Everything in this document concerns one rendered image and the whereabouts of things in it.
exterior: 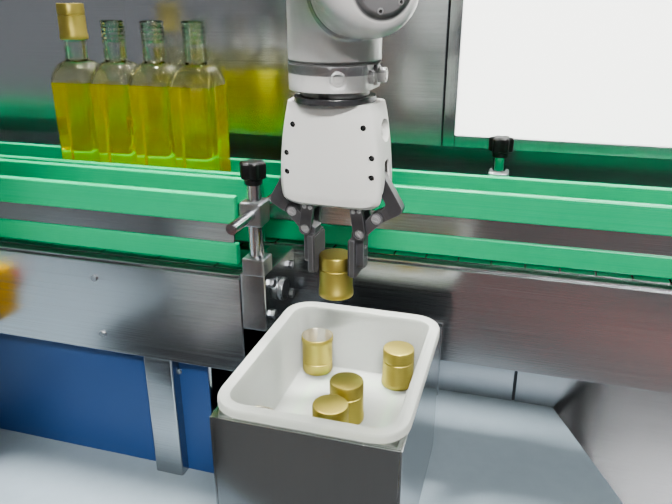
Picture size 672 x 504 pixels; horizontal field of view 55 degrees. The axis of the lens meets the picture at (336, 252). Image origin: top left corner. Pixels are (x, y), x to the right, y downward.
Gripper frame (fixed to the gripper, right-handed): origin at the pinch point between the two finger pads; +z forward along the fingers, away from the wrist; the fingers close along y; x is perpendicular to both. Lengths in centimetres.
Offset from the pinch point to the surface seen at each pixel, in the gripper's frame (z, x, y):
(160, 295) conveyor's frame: 8.6, -1.2, 22.2
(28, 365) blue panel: 23, -2, 45
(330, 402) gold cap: 11.6, 8.8, -2.4
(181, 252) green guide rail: 3.7, -3.2, 20.0
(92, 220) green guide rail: 1.0, -3.0, 31.8
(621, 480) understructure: 47, -34, -35
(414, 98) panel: -11.0, -29.9, -0.9
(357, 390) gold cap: 11.9, 5.5, -4.0
